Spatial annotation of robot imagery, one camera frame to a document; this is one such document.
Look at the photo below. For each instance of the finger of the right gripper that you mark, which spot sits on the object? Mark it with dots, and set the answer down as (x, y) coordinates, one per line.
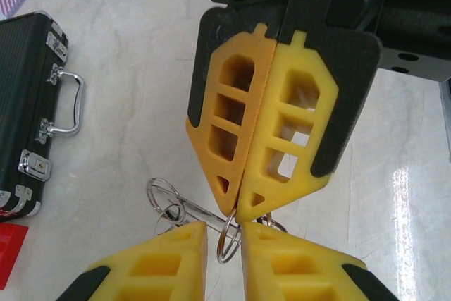
(202, 79)
(349, 96)

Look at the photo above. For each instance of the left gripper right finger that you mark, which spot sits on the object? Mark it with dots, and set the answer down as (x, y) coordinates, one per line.
(299, 262)

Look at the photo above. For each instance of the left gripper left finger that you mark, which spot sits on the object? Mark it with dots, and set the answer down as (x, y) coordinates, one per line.
(151, 262)

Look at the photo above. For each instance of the grey metal keyring plate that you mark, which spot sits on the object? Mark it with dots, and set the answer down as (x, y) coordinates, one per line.
(197, 209)

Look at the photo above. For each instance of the red plastic block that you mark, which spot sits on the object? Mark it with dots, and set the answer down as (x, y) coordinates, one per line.
(12, 251)

